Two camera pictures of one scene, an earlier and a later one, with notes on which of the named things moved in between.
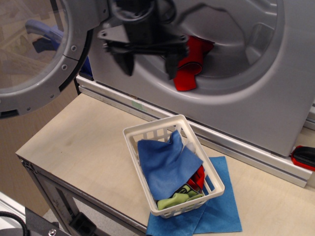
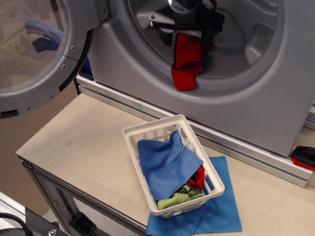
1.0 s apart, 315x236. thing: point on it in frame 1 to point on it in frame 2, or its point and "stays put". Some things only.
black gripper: (145, 37) to (205, 19)
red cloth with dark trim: (191, 63) stays put
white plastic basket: (175, 174) stays put
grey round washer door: (44, 44) stays put
